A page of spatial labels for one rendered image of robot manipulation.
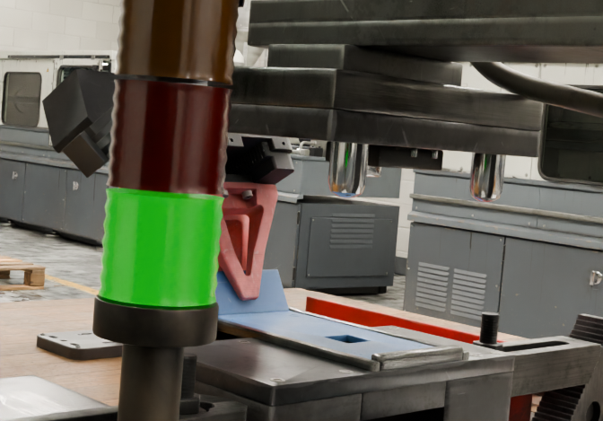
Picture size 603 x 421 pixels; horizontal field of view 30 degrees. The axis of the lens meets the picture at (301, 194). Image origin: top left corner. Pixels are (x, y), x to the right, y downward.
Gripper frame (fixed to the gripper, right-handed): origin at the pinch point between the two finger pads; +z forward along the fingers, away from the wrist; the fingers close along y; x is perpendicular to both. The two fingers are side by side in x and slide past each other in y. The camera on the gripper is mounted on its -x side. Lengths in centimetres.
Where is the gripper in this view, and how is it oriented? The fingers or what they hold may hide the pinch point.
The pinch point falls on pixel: (243, 289)
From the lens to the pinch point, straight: 74.0
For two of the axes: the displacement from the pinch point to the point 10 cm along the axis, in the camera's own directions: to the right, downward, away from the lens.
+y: 6.4, -4.1, -6.5
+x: 7.2, 0.1, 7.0
